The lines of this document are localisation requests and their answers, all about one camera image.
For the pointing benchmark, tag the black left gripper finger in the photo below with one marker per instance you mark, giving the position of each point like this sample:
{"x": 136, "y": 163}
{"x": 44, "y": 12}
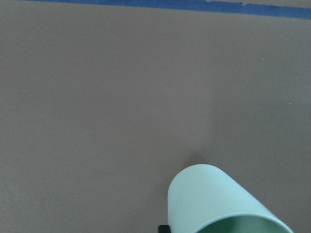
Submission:
{"x": 163, "y": 229}

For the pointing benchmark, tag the mint green cup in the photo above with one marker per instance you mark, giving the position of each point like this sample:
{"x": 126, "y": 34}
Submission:
{"x": 204, "y": 199}

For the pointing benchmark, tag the brown paper table cover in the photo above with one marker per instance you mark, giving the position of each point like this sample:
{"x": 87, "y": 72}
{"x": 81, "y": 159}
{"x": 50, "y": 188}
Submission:
{"x": 101, "y": 106}

